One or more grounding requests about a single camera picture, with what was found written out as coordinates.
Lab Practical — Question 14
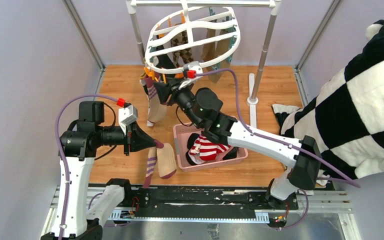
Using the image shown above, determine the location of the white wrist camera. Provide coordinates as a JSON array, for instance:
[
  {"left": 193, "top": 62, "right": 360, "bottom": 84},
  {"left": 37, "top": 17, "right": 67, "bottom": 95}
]
[
  {"left": 117, "top": 104, "right": 138, "bottom": 135},
  {"left": 178, "top": 61, "right": 204, "bottom": 90}
]

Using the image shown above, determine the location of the black sock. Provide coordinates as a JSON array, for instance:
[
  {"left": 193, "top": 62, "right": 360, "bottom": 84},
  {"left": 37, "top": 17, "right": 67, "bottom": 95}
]
[{"left": 152, "top": 54, "right": 177, "bottom": 69}]

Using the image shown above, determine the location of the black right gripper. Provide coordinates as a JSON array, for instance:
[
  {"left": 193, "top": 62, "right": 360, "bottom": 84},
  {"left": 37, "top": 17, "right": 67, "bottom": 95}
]
[{"left": 152, "top": 77, "right": 203, "bottom": 129}]

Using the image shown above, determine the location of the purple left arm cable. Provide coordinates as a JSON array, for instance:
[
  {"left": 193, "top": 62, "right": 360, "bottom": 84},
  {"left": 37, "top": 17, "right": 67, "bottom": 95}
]
[{"left": 54, "top": 94, "right": 123, "bottom": 240}]

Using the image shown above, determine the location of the black white checkered blanket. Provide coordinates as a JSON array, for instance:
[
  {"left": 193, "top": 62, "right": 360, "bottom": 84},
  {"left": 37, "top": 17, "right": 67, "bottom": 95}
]
[{"left": 272, "top": 19, "right": 384, "bottom": 186}]

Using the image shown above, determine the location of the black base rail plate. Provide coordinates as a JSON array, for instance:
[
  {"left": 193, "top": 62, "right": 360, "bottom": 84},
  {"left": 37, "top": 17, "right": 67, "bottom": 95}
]
[{"left": 117, "top": 185, "right": 299, "bottom": 220}]

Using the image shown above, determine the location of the white metal drying rack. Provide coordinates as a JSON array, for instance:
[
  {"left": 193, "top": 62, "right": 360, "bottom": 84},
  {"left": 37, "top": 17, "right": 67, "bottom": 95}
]
[{"left": 126, "top": 0, "right": 282, "bottom": 128}]

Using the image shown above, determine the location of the pink plastic basket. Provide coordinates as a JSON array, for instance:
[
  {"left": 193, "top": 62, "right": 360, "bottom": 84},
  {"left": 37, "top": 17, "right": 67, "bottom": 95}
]
[{"left": 173, "top": 124, "right": 249, "bottom": 172}]

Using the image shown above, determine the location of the white oval clip hanger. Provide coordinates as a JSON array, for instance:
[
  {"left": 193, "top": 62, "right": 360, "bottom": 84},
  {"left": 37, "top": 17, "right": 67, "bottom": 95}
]
[{"left": 144, "top": 6, "right": 241, "bottom": 74}]

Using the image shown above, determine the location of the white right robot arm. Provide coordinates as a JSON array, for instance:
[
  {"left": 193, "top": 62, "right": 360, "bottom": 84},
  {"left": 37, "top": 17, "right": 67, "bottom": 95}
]
[{"left": 151, "top": 79, "right": 321, "bottom": 209}]

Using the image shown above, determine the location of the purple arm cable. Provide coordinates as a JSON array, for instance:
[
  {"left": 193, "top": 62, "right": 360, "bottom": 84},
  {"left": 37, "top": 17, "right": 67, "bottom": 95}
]
[
  {"left": 54, "top": 94, "right": 123, "bottom": 240},
  {"left": 195, "top": 68, "right": 362, "bottom": 231}
]

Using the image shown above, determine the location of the red white striped sock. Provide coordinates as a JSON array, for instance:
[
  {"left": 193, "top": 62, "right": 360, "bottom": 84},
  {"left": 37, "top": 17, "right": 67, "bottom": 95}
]
[
  {"left": 185, "top": 147, "right": 207, "bottom": 166},
  {"left": 189, "top": 135, "right": 231, "bottom": 162}
]

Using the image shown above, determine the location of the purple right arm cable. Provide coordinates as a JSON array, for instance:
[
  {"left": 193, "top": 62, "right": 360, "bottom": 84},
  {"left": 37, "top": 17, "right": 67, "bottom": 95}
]
[{"left": 195, "top": 68, "right": 362, "bottom": 231}]

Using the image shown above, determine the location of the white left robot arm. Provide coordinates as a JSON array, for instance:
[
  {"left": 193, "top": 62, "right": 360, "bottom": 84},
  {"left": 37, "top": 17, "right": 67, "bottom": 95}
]
[{"left": 42, "top": 99, "right": 157, "bottom": 240}]

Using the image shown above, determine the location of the tan sock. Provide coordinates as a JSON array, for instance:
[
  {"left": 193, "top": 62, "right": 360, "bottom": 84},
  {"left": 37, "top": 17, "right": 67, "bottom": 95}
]
[
  {"left": 201, "top": 29, "right": 216, "bottom": 62},
  {"left": 207, "top": 37, "right": 235, "bottom": 83}
]

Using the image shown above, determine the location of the brown argyle sock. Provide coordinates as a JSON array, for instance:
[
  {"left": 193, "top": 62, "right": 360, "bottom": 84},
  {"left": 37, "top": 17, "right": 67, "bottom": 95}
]
[{"left": 170, "top": 31, "right": 195, "bottom": 67}]

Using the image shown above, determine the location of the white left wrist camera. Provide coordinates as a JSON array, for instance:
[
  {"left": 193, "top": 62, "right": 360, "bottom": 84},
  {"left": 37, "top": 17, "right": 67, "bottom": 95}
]
[{"left": 117, "top": 104, "right": 138, "bottom": 135}]

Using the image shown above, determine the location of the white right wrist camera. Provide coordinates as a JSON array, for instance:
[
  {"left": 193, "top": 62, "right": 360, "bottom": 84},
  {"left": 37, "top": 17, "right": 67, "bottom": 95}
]
[{"left": 178, "top": 61, "right": 204, "bottom": 90}]

